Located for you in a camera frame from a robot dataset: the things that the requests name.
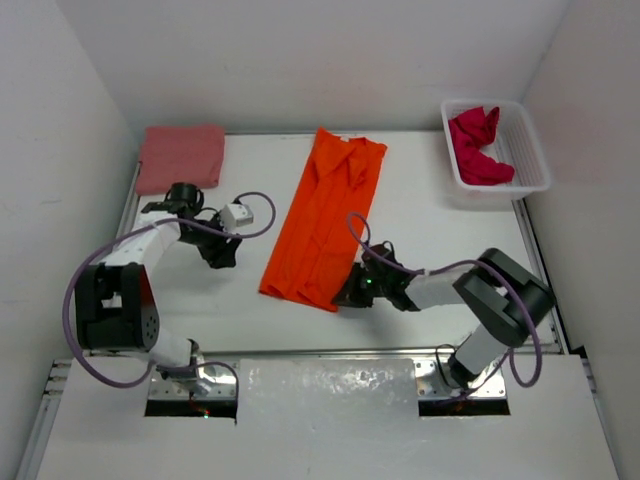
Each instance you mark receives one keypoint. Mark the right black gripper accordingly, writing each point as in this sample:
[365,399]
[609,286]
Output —
[357,284]

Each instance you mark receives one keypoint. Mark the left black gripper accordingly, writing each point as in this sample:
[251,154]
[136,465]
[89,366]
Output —
[218,248]

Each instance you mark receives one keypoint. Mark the orange t shirt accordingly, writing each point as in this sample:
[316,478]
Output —
[315,250]

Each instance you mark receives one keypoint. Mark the salmon pink t shirt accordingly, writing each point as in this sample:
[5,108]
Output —
[173,154]

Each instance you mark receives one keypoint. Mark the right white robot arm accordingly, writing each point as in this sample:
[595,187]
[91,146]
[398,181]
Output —
[507,300]

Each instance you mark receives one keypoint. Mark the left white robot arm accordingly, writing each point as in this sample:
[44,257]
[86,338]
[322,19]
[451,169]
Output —
[110,306]

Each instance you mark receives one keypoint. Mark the white foam front board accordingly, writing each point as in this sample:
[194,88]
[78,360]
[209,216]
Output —
[326,419]

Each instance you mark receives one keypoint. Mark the magenta crumpled t shirt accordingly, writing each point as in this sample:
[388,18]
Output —
[471,131]

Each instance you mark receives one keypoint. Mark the white plastic basket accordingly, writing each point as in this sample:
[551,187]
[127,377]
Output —
[516,144]

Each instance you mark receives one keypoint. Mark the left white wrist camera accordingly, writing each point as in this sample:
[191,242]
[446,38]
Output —
[235,215]

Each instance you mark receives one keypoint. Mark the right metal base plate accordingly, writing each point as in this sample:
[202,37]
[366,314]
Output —
[434,384]

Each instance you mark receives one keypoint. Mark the metal base plate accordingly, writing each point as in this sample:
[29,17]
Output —
[434,384]
[205,380]

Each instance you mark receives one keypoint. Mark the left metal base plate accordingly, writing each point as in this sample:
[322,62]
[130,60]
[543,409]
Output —
[205,380]

